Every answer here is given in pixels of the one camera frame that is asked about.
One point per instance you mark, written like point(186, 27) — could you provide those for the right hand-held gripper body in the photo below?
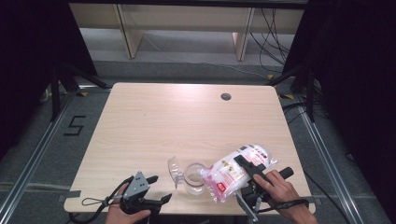
point(250, 196)

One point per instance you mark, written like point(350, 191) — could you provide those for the black curtain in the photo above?
point(358, 77)
point(28, 62)

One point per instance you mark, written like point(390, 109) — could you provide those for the yellow black tape piece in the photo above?
point(288, 96)
point(270, 76)
point(83, 93)

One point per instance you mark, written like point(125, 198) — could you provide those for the aluminium floor rail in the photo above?
point(327, 161)
point(34, 155)

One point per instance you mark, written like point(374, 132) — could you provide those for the grey floor tape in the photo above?
point(73, 194)

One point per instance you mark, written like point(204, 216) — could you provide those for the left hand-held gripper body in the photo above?
point(137, 188)

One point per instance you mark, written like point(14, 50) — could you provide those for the grey round table grommet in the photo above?
point(226, 96)

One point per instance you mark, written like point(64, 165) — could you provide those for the clear glass measuring cup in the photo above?
point(194, 177)

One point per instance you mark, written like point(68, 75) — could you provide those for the light wooden furniture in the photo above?
point(134, 31)

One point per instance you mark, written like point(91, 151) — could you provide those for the person's right hand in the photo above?
point(280, 189)

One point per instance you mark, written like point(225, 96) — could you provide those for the person's left hand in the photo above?
point(113, 214)

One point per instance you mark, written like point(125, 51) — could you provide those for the red and white sugar pouch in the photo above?
point(230, 177)

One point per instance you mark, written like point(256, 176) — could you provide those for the black metal stand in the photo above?
point(56, 93)
point(309, 93)

